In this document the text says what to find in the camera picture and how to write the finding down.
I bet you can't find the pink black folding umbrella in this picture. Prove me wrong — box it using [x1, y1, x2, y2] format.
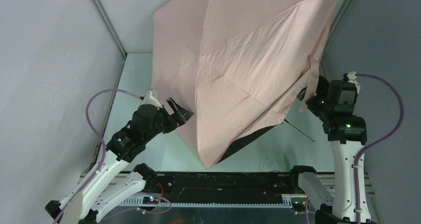
[151, 0, 338, 168]

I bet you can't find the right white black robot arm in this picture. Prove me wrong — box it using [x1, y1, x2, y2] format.
[290, 76, 374, 224]

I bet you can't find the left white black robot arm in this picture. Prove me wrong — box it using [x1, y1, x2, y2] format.
[45, 94, 194, 224]

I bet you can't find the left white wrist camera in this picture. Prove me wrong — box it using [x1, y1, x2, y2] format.
[142, 89, 163, 109]

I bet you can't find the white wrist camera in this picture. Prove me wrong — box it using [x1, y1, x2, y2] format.
[142, 89, 163, 109]
[343, 71, 360, 94]

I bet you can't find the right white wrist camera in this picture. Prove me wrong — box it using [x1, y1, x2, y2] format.
[343, 71, 360, 94]

